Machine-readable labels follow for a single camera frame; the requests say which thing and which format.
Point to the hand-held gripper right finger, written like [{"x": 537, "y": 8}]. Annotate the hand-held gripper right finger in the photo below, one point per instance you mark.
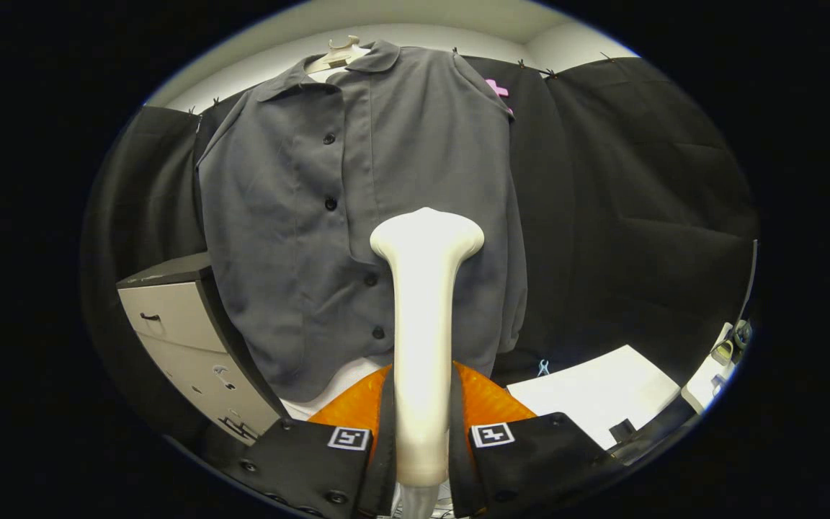
[{"x": 460, "y": 468}]

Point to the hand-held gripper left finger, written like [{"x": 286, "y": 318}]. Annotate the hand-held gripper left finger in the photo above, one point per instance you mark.
[{"x": 385, "y": 461}]

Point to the white garment steamer head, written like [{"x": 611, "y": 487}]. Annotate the white garment steamer head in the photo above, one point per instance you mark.
[{"x": 422, "y": 339}]

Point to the grey button shirt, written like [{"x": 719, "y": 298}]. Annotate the grey button shirt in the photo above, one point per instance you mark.
[{"x": 285, "y": 238}]

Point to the small blue clip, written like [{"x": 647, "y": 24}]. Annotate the small blue clip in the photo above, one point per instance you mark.
[{"x": 543, "y": 367}]

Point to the white table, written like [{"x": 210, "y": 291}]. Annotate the white table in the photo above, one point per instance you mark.
[{"x": 595, "y": 389}]

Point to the small black block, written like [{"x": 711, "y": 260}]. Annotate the small black block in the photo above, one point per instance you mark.
[{"x": 622, "y": 429}]

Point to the grey cabinet with dark top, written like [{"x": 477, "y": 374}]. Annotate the grey cabinet with dark top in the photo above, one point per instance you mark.
[{"x": 170, "y": 317}]

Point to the yellow tape roll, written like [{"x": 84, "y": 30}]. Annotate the yellow tape roll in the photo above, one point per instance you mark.
[{"x": 722, "y": 353}]

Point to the black backdrop cloth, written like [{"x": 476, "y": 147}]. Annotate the black backdrop cloth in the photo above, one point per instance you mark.
[{"x": 638, "y": 180}]

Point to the white mannequin torso stand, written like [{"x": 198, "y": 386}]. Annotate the white mannequin torso stand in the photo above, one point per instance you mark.
[{"x": 339, "y": 58}]

